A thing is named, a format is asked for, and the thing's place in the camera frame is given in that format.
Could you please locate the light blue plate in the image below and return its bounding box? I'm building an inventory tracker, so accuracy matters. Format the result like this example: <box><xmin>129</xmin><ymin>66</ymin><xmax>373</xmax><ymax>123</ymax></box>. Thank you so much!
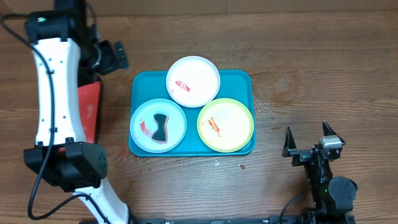
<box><xmin>129</xmin><ymin>98</ymin><xmax>187</xmax><ymax>154</ymax></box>

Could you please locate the blue plastic tray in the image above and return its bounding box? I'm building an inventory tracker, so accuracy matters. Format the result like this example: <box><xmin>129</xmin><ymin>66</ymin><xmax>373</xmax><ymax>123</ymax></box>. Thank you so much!
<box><xmin>129</xmin><ymin>70</ymin><xmax>255</xmax><ymax>157</ymax></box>

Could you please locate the white plate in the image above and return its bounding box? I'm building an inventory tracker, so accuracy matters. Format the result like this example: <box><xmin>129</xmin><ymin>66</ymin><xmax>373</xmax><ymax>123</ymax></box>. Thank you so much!
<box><xmin>166</xmin><ymin>56</ymin><xmax>221</xmax><ymax>108</ymax></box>

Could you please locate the pink green sponge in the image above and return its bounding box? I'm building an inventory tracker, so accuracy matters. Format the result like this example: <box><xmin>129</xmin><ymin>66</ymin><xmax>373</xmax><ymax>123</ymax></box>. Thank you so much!
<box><xmin>152</xmin><ymin>114</ymin><xmax>169</xmax><ymax>143</ymax></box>

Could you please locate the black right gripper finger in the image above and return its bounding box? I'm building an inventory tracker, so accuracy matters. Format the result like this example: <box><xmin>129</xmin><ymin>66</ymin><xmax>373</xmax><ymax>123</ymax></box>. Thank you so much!
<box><xmin>322</xmin><ymin>121</ymin><xmax>345</xmax><ymax>145</ymax></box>
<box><xmin>282</xmin><ymin>126</ymin><xmax>297</xmax><ymax>157</ymax></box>

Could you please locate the yellow-green plate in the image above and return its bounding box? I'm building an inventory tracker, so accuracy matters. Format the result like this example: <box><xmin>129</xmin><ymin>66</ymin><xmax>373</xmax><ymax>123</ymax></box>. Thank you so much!
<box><xmin>197</xmin><ymin>98</ymin><xmax>254</xmax><ymax>153</ymax></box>

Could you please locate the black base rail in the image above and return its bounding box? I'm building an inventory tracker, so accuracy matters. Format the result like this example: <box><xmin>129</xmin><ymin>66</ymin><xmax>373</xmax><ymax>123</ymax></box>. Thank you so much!
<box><xmin>79</xmin><ymin>214</ymin><xmax>357</xmax><ymax>224</ymax></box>

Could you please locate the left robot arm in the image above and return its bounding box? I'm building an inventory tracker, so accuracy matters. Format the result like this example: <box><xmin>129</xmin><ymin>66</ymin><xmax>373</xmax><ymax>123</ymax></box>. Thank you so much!
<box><xmin>24</xmin><ymin>1</ymin><xmax>134</xmax><ymax>223</ymax></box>

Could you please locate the red water basin tray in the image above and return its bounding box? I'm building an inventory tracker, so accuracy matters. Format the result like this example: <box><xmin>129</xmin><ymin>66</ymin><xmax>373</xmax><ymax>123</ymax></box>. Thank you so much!
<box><xmin>78</xmin><ymin>81</ymin><xmax>101</xmax><ymax>144</ymax></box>

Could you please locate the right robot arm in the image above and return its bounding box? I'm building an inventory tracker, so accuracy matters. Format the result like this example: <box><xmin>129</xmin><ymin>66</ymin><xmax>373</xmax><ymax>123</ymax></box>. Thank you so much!
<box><xmin>282</xmin><ymin>121</ymin><xmax>358</xmax><ymax>223</ymax></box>

